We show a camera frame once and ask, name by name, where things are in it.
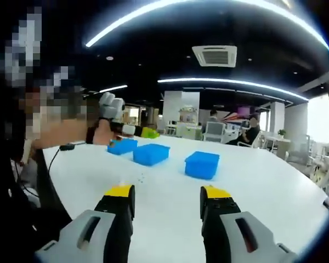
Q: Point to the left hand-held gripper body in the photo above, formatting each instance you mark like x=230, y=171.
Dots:
x=112, y=108

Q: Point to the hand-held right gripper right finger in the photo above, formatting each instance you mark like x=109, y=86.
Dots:
x=219, y=211

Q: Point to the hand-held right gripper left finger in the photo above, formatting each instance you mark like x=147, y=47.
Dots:
x=115, y=211

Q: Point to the blue plastic bin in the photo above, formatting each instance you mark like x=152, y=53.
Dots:
x=201, y=165
x=123, y=148
x=150, y=154

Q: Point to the person's left hand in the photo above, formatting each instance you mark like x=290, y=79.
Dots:
x=102, y=134

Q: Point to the short ceiling light strip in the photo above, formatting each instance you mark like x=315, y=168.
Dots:
x=115, y=88

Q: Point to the white office desk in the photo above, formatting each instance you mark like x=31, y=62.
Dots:
x=183, y=130

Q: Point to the colourful display shelf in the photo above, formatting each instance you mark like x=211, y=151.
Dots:
x=189, y=115

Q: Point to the black computer mouse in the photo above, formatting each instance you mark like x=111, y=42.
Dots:
x=66, y=147

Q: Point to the white mesh office chair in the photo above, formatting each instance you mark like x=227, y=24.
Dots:
x=215, y=130

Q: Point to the long curved ceiling light strip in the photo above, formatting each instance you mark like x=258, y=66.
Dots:
x=90, y=43

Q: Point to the person's dark clothing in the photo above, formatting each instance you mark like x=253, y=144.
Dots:
x=24, y=224

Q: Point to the grey mesh office chair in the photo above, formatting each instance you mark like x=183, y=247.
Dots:
x=297, y=153

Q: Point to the potted green plant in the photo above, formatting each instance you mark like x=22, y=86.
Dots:
x=282, y=132

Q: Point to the white ceiling air vent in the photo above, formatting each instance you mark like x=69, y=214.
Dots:
x=215, y=56

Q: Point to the purple wall screen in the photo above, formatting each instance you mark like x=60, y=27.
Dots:
x=244, y=111

